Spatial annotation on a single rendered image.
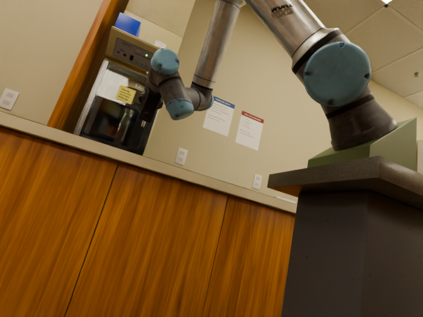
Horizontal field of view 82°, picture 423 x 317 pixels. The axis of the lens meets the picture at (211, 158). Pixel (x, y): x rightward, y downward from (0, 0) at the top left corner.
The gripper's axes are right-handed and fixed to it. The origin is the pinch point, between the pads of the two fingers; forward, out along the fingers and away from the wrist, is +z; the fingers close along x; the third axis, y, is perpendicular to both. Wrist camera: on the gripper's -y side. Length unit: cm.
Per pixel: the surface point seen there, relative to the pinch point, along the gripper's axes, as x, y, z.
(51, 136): 25.3, -23.8, -7.4
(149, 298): -21, -67, -5
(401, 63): -206, 150, 34
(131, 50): 15.6, 30.9, 15.4
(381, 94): -225, 138, 65
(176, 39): -3, 53, 23
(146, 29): 14, 50, 23
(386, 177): -39, -24, -70
